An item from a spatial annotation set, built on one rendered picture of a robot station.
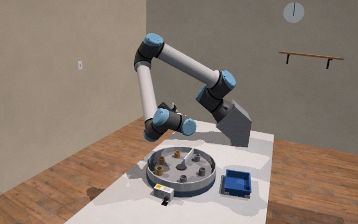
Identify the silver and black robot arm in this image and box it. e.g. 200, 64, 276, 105
134, 33, 236, 142

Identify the grey metal cylinder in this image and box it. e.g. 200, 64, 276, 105
180, 175, 187, 183
194, 154, 200, 162
199, 167, 206, 176

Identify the bronze bushing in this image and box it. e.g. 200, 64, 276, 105
158, 156, 164, 165
156, 167, 163, 176
174, 151, 181, 158

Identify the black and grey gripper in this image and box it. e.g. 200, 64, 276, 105
171, 103, 177, 113

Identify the blue crate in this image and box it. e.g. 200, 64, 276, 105
223, 169, 251, 199

